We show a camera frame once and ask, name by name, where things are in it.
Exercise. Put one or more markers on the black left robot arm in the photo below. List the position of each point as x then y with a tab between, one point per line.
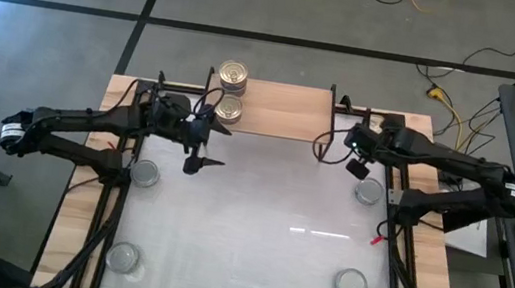
69	117

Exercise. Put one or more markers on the black metal table frame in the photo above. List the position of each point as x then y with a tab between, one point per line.
114	225

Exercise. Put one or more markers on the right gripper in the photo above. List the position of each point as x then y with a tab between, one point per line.
363	141

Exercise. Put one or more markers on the white paper sheet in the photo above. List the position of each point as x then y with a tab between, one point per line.
473	240

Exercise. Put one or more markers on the Wild Planet gold-lid can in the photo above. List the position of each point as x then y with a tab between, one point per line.
233	72
229	109
231	92
375	122

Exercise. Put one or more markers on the wooden shelf black metal frame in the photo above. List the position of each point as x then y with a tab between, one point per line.
282	112

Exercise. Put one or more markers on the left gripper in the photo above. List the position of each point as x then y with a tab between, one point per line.
195	138

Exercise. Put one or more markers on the red clip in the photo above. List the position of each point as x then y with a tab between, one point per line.
377	240

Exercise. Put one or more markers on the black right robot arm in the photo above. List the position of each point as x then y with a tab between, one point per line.
456	164

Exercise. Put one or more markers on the Bumble Bee silver-lid can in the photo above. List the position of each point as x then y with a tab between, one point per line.
144	173
123	257
368	192
350	284

